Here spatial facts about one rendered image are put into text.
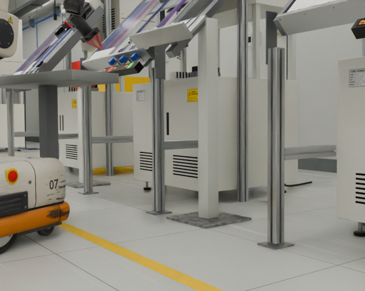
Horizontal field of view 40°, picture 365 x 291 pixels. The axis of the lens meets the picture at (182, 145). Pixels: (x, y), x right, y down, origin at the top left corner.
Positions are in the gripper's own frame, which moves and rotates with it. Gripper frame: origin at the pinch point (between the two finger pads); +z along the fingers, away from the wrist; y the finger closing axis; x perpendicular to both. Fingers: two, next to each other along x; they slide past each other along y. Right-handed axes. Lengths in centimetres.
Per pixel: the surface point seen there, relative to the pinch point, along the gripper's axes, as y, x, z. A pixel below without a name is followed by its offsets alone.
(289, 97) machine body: -30, -52, 85
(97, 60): 18.9, -2.1, 7.5
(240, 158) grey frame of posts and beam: -33, -4, 80
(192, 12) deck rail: -31.3, -33.0, 12.2
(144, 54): -26.0, -2.3, 10.3
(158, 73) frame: -35.8, 3.2, 17.4
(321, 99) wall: 37, -130, 157
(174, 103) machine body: -4.9, -9.1, 45.8
